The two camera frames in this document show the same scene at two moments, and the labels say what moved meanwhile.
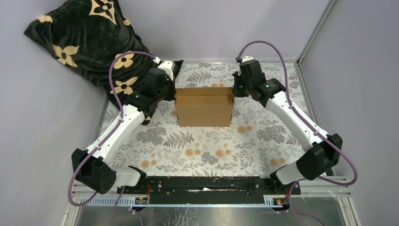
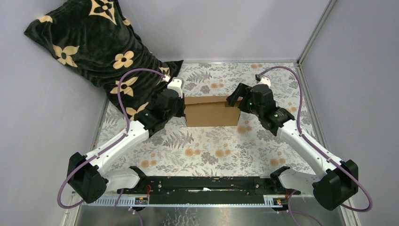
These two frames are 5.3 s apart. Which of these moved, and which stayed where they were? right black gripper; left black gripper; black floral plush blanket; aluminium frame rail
Moved: left black gripper; right black gripper
Stayed: aluminium frame rail; black floral plush blanket
